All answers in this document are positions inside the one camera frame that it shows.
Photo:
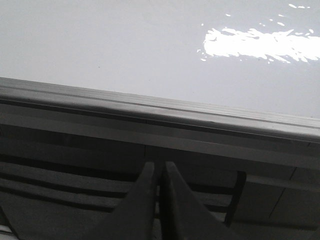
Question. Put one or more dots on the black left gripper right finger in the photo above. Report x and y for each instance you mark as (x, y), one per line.
(182, 215)

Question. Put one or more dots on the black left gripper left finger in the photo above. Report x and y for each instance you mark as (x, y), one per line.
(50, 201)

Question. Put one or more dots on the white whiteboard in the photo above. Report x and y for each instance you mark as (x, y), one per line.
(248, 66)

